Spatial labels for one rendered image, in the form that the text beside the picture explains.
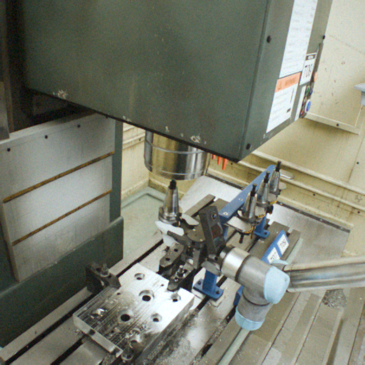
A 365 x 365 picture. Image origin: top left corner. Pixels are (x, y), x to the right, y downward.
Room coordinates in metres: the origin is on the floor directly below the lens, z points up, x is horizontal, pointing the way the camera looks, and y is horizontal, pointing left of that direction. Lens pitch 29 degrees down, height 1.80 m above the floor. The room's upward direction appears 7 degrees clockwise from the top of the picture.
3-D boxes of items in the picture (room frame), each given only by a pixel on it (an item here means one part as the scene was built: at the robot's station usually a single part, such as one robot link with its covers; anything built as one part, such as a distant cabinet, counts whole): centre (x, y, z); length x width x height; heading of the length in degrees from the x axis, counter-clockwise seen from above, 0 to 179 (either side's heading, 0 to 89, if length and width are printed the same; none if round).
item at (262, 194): (1.00, -0.27, 1.26); 0.04 x 0.04 x 0.07
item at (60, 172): (0.99, 0.40, 1.16); 0.48 x 0.05 x 0.51; 150
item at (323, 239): (1.32, -0.31, 0.75); 0.89 x 0.70 x 0.26; 60
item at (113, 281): (0.79, 0.21, 0.97); 0.13 x 0.03 x 0.15; 60
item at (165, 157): (0.76, 0.02, 1.48); 0.16 x 0.16 x 0.12
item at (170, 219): (0.76, 0.02, 1.28); 0.06 x 0.06 x 0.03
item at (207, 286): (0.88, -0.14, 1.05); 0.10 x 0.05 x 0.30; 60
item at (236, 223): (0.85, -0.18, 1.21); 0.07 x 0.05 x 0.01; 60
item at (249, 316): (0.62, -0.22, 1.14); 0.11 x 0.08 x 0.11; 147
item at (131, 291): (0.70, 0.09, 0.96); 0.29 x 0.23 x 0.05; 150
